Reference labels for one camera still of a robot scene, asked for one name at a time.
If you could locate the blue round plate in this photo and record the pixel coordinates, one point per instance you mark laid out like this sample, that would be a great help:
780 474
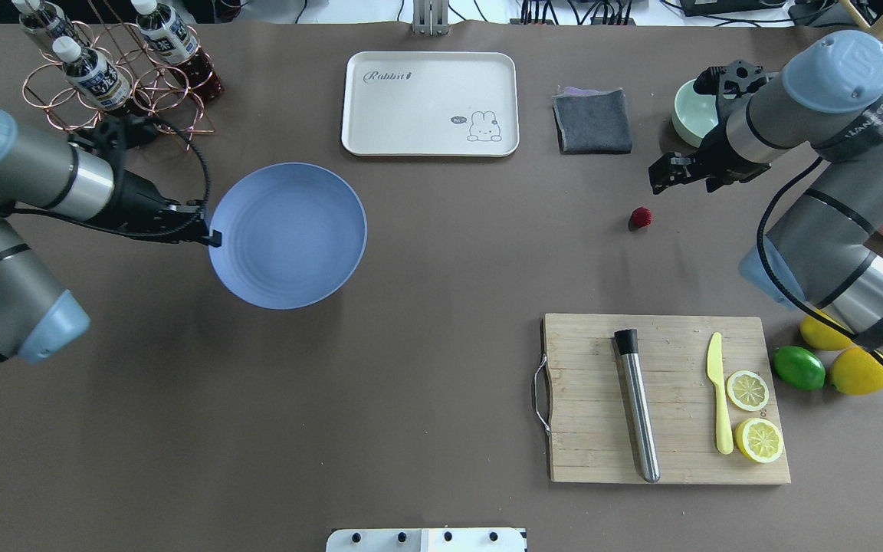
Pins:
291 235

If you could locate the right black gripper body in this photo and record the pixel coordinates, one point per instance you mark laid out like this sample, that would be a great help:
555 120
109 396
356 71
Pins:
710 158

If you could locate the tea bottle front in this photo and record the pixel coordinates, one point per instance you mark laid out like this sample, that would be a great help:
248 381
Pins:
99 81

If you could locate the cream rabbit tray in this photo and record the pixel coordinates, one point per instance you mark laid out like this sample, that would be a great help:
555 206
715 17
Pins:
430 103

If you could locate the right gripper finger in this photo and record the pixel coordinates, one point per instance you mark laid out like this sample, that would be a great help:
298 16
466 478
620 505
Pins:
672 169

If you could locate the lemon slice upper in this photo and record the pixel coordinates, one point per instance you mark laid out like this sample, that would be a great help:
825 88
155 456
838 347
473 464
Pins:
747 391

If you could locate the copper wire bottle rack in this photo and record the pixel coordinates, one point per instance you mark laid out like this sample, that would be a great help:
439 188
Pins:
46 89

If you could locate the tea bottle right back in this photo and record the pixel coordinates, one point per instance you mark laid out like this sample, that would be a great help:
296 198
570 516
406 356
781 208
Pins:
175 46

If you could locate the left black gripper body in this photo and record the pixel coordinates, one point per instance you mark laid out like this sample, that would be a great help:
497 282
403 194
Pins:
137 202

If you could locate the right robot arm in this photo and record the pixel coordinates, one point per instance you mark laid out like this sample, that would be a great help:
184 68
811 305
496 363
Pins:
831 97

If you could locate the yellow plastic knife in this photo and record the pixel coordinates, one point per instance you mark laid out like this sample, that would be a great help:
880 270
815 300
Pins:
715 373

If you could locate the yellow lemon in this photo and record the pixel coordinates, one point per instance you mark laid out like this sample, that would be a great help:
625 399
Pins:
820 336
856 372

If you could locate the wooden cutting board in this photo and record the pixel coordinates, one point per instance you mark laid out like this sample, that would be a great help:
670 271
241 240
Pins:
591 437

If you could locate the yellow lemon upper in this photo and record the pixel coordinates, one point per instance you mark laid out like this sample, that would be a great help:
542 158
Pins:
820 336

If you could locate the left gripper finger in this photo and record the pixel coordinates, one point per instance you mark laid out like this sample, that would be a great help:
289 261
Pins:
213 239

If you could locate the green bowl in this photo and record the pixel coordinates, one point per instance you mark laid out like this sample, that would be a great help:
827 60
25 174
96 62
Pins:
694 115

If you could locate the grey folded cloth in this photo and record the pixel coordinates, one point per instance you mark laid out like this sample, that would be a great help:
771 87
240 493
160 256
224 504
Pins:
592 121

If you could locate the lemon half lower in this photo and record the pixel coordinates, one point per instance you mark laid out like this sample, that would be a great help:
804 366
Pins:
759 440

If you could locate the green lime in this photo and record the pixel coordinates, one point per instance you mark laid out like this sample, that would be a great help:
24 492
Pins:
799 367

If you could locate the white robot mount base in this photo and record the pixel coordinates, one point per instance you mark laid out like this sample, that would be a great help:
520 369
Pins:
429 539

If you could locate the steel muddler black tip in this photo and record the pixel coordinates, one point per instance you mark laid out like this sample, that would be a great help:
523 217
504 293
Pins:
626 341

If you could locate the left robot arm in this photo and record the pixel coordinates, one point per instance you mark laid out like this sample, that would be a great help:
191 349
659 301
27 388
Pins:
79 179

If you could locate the red strawberry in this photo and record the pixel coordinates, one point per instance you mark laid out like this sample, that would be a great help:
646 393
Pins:
640 218

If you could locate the yellow lemon lower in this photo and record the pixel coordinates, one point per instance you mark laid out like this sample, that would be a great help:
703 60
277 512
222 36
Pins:
856 372

